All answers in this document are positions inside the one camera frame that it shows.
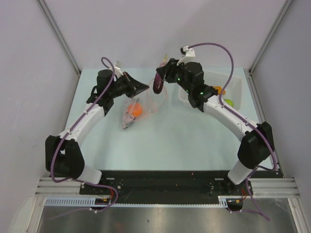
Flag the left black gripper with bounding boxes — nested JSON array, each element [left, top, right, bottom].
[[108, 72, 149, 99]]

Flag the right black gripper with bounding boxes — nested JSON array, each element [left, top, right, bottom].
[[156, 59, 192, 94]]

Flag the purple toy eggplant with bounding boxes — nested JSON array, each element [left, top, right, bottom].
[[153, 54, 168, 94]]

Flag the clear zip top bag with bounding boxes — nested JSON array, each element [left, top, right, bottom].
[[121, 78, 168, 128]]

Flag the orange toy tangerine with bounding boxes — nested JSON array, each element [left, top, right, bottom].
[[127, 103, 143, 117]]

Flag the grey toy fish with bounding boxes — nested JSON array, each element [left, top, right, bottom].
[[121, 115, 135, 130]]

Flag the green toy apple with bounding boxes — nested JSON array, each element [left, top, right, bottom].
[[224, 99, 234, 107]]

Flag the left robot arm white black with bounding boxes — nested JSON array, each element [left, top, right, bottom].
[[45, 69, 149, 194]]

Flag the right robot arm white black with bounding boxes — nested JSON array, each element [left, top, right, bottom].
[[155, 58, 275, 195]]

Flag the orange toy fruit segments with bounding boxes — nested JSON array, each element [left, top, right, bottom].
[[213, 86, 226, 95]]

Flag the white plastic basket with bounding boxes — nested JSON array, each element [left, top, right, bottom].
[[178, 69, 244, 110]]

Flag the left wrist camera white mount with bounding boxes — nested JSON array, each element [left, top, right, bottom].
[[109, 61, 123, 78]]

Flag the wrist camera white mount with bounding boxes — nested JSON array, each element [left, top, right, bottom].
[[177, 46, 195, 66], [109, 61, 123, 78]]

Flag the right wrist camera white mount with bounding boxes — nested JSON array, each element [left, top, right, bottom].
[[177, 46, 195, 66]]

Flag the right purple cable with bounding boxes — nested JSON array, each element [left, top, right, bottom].
[[189, 43, 279, 221]]

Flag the purple cable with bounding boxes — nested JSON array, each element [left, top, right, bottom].
[[189, 43, 279, 221], [50, 57, 120, 220]]

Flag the right aluminium side rail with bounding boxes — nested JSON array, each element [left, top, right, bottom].
[[243, 69, 280, 173]]

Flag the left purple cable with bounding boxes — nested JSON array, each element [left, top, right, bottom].
[[50, 57, 120, 220]]

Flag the left aluminium corner post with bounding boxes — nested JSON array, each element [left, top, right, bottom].
[[36, 0, 82, 75]]

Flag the aluminium corner post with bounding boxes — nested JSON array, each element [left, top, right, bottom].
[[36, 0, 82, 75], [248, 0, 294, 74]]

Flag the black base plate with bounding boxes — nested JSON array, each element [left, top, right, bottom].
[[79, 169, 285, 204]]

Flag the aluminium front rail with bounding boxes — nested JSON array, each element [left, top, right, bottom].
[[35, 178, 300, 209]]

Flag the right aluminium corner post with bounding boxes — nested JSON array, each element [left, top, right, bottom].
[[248, 0, 294, 74]]

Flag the white slotted cable duct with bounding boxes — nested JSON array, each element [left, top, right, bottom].
[[46, 195, 243, 209]]

